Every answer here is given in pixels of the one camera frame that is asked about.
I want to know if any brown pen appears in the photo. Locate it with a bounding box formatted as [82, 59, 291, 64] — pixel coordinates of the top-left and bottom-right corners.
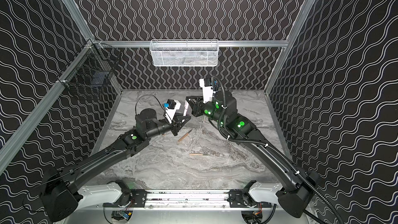
[177, 129, 193, 144]

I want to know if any pink pen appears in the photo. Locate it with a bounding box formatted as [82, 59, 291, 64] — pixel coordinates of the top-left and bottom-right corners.
[183, 101, 189, 116]

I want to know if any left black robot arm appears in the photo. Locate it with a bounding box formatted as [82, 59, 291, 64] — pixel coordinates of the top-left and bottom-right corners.
[39, 108, 191, 222]

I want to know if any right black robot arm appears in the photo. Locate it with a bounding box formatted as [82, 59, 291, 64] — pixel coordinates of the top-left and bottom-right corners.
[186, 91, 319, 221]

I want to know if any tan pen lower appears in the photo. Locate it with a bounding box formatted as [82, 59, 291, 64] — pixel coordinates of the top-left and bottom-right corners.
[189, 153, 210, 156]

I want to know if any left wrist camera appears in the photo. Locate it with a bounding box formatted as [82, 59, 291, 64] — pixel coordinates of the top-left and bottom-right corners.
[164, 99, 181, 124]

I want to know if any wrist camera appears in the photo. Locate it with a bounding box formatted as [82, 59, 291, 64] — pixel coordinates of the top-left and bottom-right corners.
[164, 99, 181, 124]
[199, 78, 219, 103]

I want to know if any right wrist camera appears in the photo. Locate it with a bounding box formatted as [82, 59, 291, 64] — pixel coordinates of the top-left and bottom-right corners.
[199, 78, 219, 103]

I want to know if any white wire mesh basket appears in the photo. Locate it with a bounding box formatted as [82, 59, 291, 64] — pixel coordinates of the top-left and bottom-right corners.
[149, 39, 219, 67]

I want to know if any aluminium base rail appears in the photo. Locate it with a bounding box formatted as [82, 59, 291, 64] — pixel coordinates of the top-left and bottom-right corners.
[63, 189, 312, 209]

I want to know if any black wire mesh basket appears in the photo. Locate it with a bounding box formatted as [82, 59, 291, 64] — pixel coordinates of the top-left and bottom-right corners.
[61, 39, 122, 102]

